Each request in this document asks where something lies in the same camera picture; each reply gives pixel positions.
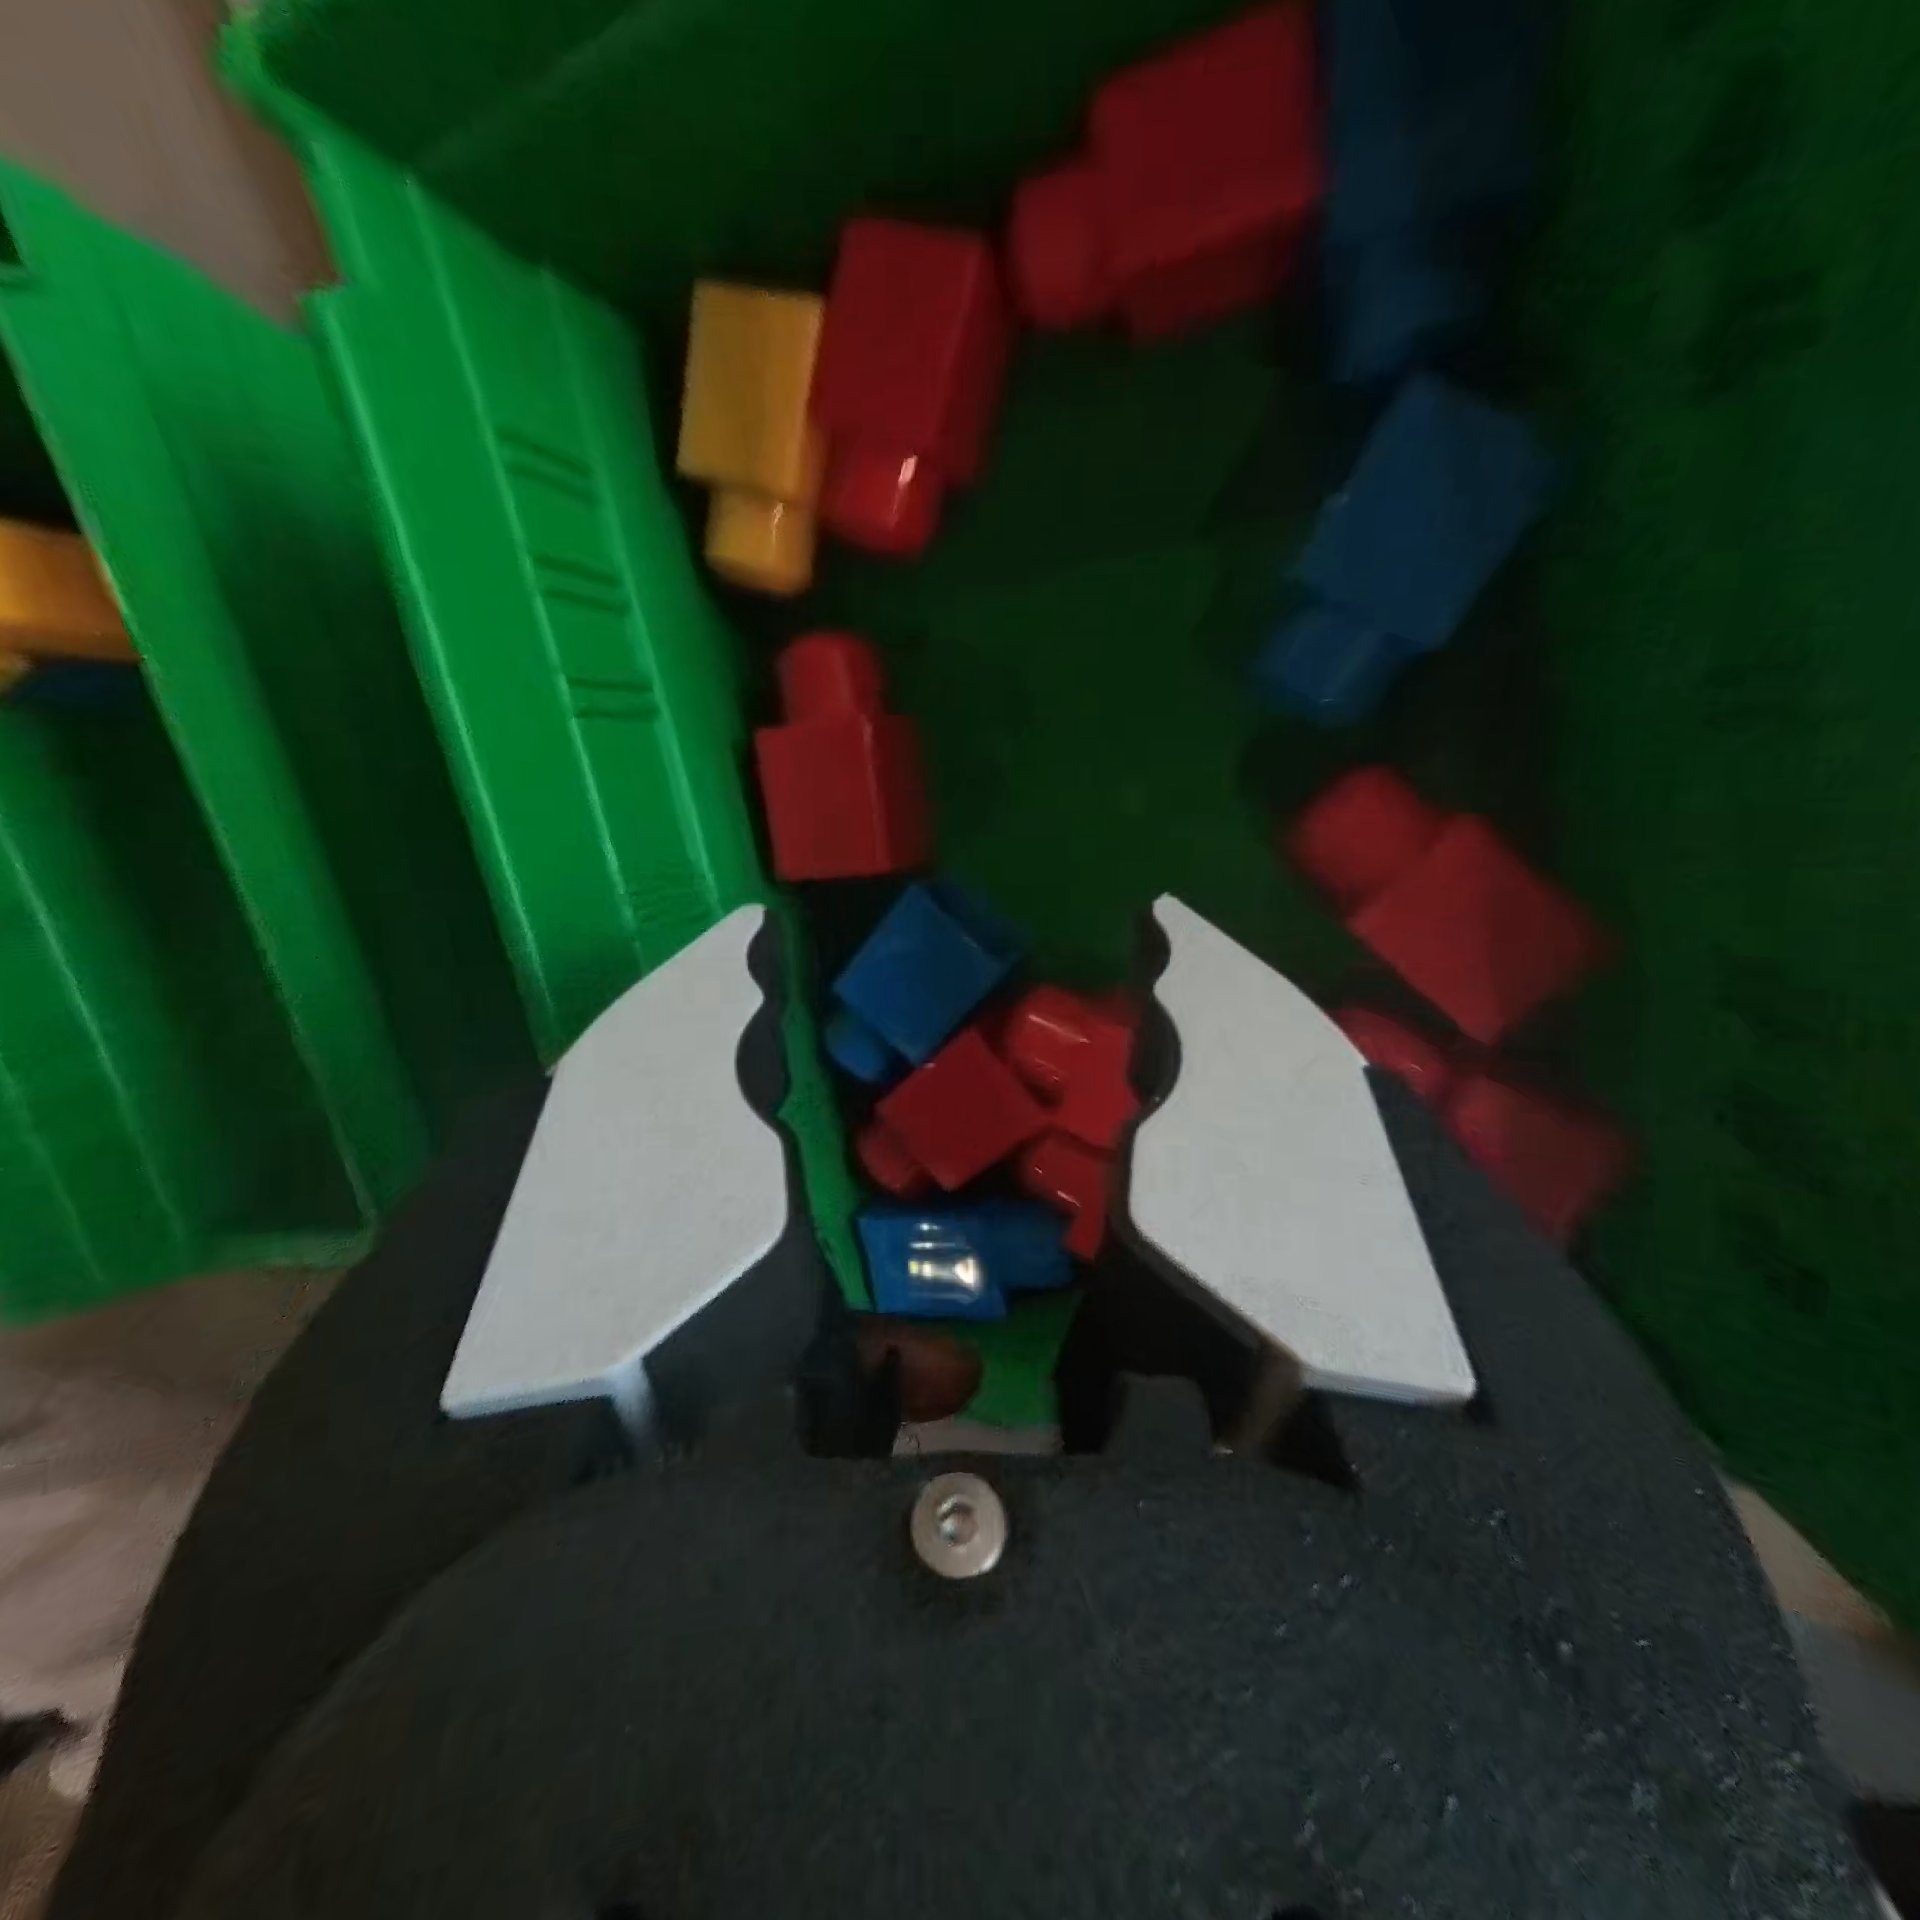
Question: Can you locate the pile of coloured blocks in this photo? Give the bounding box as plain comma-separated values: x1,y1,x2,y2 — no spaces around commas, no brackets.
678,0,1636,1327

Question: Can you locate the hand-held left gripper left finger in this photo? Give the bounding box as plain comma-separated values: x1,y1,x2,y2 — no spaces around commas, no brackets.
439,901,801,1450

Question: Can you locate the green plastic storage bin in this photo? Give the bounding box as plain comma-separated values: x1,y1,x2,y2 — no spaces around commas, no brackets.
0,0,1920,1636

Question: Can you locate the yellow mega block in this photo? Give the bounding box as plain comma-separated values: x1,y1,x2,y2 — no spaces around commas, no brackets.
0,518,140,682

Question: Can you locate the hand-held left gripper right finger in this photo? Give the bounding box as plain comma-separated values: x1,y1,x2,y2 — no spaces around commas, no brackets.
1102,895,1479,1454

